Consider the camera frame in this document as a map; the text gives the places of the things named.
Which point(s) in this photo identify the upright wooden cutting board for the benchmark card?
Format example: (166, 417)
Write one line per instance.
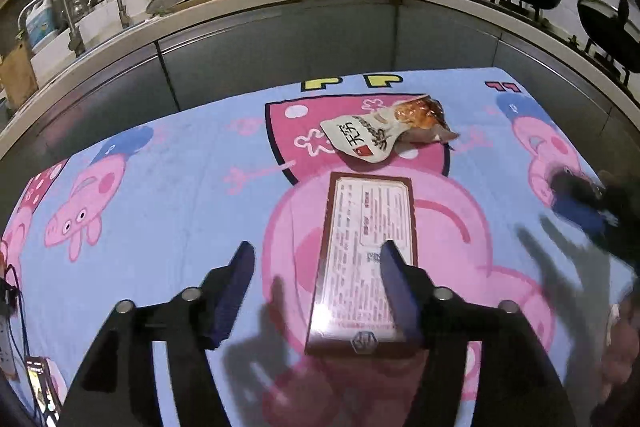
(19, 77)

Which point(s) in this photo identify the black wok with lid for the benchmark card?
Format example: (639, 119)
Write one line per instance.
(607, 29)

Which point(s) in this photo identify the steel kitchen faucets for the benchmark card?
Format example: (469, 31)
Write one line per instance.
(105, 19)

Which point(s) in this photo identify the orange-rimmed white power strip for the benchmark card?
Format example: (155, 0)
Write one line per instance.
(6, 342)

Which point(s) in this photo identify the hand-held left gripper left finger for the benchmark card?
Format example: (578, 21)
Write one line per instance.
(227, 302)

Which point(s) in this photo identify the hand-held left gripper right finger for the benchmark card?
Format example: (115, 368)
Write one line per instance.
(400, 297)

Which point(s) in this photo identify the black charger plug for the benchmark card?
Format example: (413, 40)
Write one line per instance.
(7, 294)

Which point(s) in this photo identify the brown cardboard box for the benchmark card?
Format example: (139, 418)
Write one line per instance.
(360, 257)

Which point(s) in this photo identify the smartphone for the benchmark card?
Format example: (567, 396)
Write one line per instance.
(42, 387)

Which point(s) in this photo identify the blue and white detergent bottle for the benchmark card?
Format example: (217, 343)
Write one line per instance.
(42, 24)

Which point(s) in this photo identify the cartoon pig printed blanket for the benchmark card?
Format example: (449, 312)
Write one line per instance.
(200, 187)

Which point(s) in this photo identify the white and brown snack packet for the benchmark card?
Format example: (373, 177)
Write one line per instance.
(370, 132)

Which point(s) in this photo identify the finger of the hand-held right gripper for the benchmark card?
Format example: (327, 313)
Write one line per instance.
(575, 213)
(572, 183)

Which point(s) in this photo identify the gas stove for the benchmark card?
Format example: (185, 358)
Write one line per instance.
(565, 37)

